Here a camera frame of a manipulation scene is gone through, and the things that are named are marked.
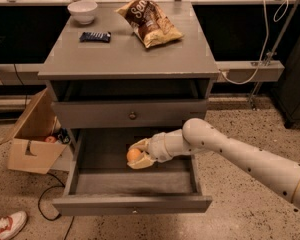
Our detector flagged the cardboard box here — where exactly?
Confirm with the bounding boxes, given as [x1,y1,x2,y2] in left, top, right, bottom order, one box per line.
[1,89,72,174]

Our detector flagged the orange fruit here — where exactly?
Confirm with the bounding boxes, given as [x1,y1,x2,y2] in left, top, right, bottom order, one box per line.
[127,148,142,162]

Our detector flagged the dark item in box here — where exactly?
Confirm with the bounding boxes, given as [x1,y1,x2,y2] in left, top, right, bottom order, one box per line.
[57,128,70,144]

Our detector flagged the blue snack bar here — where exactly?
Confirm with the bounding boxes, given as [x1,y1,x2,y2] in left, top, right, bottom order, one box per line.
[79,32,111,43]

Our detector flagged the black floor cable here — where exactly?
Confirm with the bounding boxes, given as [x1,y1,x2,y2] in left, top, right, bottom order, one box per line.
[37,172,75,240]

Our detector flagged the brown yellow chip bag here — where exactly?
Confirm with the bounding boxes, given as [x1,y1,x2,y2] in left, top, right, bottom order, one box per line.
[116,0,183,48]

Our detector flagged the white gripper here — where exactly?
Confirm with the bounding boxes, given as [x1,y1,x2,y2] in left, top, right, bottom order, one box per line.
[128,133,172,169]

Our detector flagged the grey wooden cabinet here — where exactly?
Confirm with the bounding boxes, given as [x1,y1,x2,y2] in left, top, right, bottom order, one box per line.
[38,2,218,140]

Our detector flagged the red apple in box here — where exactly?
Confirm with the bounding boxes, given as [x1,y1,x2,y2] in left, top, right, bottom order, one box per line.
[45,136,57,143]

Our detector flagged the white ceramic bowl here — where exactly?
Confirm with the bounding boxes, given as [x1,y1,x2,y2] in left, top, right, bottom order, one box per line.
[67,0,98,25]

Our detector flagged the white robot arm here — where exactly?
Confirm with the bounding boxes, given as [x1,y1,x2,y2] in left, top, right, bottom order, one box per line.
[127,118,300,209]

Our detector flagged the white red sneaker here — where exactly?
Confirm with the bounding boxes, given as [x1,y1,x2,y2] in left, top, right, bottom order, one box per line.
[0,211,27,240]

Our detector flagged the dark cabinet at right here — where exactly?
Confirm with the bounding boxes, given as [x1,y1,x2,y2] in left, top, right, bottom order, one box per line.
[272,36,300,128]

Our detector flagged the grey open middle drawer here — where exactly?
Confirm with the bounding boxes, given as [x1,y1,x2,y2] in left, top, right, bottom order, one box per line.
[53,128,212,216]

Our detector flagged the grey closed upper drawer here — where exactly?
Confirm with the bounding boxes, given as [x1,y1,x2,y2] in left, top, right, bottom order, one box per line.
[52,100,207,129]

